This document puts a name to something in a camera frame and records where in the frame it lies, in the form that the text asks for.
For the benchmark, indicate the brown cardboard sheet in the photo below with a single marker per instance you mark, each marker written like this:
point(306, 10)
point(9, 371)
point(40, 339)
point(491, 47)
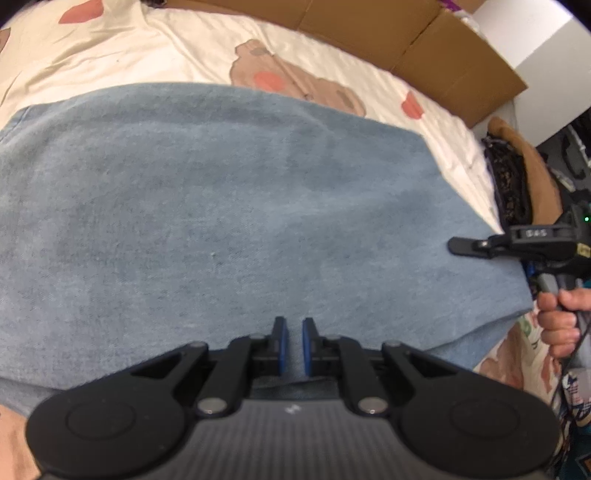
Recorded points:
point(392, 41)

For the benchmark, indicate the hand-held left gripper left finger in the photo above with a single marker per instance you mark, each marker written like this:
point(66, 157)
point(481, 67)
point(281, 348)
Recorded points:
point(282, 346)

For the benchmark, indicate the light blue denim pants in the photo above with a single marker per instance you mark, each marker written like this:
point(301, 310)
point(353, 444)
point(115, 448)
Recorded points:
point(231, 207)

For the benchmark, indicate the cream bear print blanket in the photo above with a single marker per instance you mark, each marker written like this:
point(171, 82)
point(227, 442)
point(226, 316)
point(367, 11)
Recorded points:
point(161, 50)

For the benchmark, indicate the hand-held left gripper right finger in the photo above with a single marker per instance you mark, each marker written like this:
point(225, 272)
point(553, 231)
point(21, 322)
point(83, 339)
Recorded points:
point(307, 346)

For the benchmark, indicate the brown blanket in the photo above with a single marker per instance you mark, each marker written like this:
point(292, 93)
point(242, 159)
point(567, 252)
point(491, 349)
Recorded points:
point(540, 175)

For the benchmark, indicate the dark patterned cloth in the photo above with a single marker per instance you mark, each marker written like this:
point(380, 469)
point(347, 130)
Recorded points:
point(508, 184)

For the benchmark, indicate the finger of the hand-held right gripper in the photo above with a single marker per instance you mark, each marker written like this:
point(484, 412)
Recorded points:
point(466, 246)

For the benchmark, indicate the person's right hand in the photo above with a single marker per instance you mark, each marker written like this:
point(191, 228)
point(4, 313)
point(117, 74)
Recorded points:
point(561, 323)

